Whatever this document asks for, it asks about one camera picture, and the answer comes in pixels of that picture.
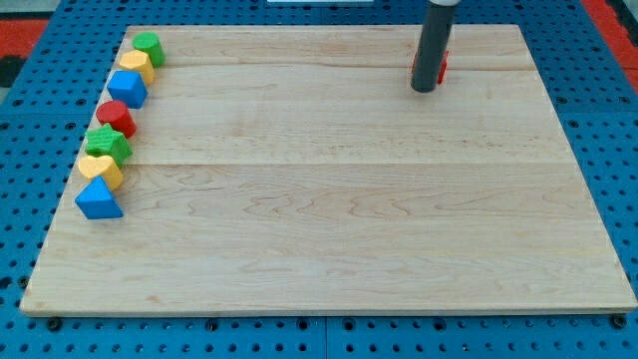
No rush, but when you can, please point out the green cylinder block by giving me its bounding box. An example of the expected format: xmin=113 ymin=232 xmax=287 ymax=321
xmin=133 ymin=32 xmax=165 ymax=68

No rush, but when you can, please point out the green star block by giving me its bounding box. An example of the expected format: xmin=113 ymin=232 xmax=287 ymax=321
xmin=85 ymin=124 xmax=133 ymax=167

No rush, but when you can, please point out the blue cube block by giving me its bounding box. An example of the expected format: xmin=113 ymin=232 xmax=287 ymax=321
xmin=107 ymin=70 xmax=148 ymax=109

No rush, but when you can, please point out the wooden board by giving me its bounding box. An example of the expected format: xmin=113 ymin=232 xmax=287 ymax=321
xmin=21 ymin=25 xmax=637 ymax=317

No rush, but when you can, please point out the red cylinder block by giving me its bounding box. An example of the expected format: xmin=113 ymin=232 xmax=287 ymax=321
xmin=96 ymin=100 xmax=137 ymax=139

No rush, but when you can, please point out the blue triangle block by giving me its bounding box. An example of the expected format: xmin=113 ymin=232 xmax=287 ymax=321
xmin=75 ymin=176 xmax=124 ymax=219

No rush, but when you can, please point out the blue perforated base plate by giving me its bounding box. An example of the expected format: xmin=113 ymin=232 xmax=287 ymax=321
xmin=1 ymin=0 xmax=637 ymax=358

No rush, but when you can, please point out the yellow hexagon block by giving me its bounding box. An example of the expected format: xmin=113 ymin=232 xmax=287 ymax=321
xmin=119 ymin=50 xmax=155 ymax=85

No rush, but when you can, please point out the yellow heart block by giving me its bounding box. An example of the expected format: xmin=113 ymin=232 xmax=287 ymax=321
xmin=78 ymin=156 xmax=124 ymax=189

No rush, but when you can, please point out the red block behind rod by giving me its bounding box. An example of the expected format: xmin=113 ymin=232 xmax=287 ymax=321
xmin=411 ymin=50 xmax=450 ymax=85

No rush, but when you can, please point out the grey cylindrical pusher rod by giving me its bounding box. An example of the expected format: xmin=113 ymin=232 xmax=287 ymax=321
xmin=411 ymin=0 xmax=460 ymax=93

